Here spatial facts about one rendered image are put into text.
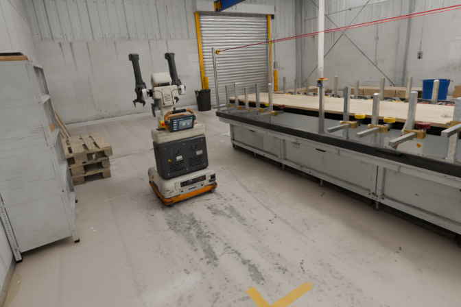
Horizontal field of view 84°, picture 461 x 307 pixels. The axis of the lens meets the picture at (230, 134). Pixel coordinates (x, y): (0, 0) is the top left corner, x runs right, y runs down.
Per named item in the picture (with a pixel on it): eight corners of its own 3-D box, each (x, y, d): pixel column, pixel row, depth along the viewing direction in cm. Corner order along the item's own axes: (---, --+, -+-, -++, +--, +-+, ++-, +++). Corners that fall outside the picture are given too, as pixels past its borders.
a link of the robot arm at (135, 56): (129, 51, 282) (139, 51, 287) (127, 54, 294) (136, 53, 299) (138, 91, 288) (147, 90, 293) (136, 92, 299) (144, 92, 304)
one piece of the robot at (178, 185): (210, 179, 286) (210, 172, 284) (175, 190, 265) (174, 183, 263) (210, 178, 288) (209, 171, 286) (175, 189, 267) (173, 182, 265)
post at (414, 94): (408, 158, 182) (416, 91, 170) (403, 157, 185) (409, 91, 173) (410, 157, 184) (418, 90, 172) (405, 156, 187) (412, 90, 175)
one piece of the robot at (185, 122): (197, 131, 278) (199, 114, 265) (166, 138, 260) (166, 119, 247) (193, 125, 285) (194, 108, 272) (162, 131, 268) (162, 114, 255)
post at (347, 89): (346, 141, 223) (348, 86, 211) (341, 140, 226) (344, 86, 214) (348, 140, 225) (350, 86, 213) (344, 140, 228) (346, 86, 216)
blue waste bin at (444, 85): (442, 111, 600) (446, 79, 582) (414, 109, 648) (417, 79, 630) (452, 107, 629) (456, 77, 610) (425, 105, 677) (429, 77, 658)
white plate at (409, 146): (421, 156, 174) (423, 142, 171) (382, 148, 196) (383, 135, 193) (422, 156, 174) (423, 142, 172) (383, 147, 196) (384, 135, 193)
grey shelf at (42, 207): (16, 264, 203) (-54, 64, 164) (31, 214, 278) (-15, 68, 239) (79, 241, 225) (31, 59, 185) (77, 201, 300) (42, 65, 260)
